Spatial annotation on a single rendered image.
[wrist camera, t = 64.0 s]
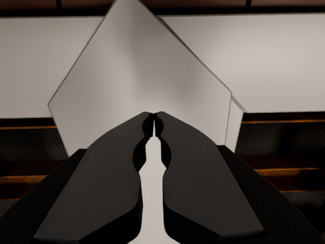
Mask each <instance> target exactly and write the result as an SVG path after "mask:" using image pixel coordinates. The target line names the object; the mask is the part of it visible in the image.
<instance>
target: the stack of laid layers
mask: <svg viewBox="0 0 325 244"><path fill-rule="evenodd" d="M298 13H325V11H295V12H227V13H158V14H154V15H155V16H156V17H157V18H158V19H159V20H160V21H161V22H162V23H163V24H164V25H165V26H166V27H167V28H168V29H169V30H170V28H169V27H168V26H167V25H166V24H165V23H164V22H163V21H162V20H161V19H160V17H159V15H235V14H298ZM105 15H106V14H90V15H0V17H48V16H105ZM170 31H171V30H170ZM171 32H172V31H171ZM172 33H173V32H172ZM173 34H174V33H173ZM174 35H175V34H174ZM244 112H246V111H245V110H244V109H243V108H242V107H241V106H240V105H239V104H238V103H237V102H236V101H235V99H234V98H233V97H232V99H231V106H230V114H229V121H228V128H227V136H226V143H225V145H226V147H228V148H229V149H230V150H231V151H232V152H234V153H235V150H236V144H237V140H238V135H239V131H240V127H241V122H242V118H243V114H244ZM321 237H322V238H323V240H324V241H325V230H324V232H323V234H322V235H321Z"/></svg>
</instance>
